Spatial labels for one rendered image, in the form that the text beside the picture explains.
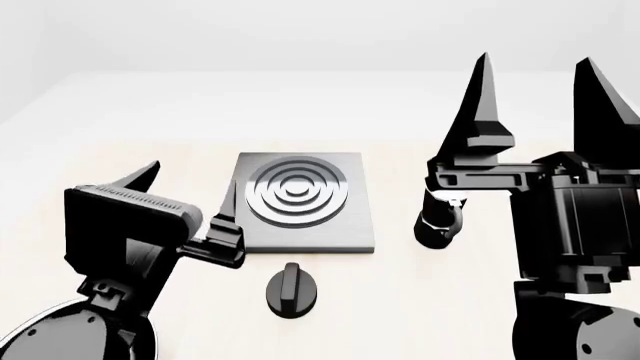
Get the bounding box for black moka pot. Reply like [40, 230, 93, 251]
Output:
[413, 188, 470, 251]

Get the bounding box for square silver stove plate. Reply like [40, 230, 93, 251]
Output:
[233, 151, 377, 255]

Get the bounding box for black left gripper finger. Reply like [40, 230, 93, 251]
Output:
[116, 160, 162, 193]
[205, 179, 247, 261]

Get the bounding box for black oval stove knob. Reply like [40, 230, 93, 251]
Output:
[265, 261, 319, 321]

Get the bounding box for black ribbed wrist camera box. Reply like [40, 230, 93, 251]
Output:
[63, 182, 205, 249]

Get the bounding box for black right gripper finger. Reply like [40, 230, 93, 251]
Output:
[573, 56, 640, 163]
[434, 51, 517, 167]

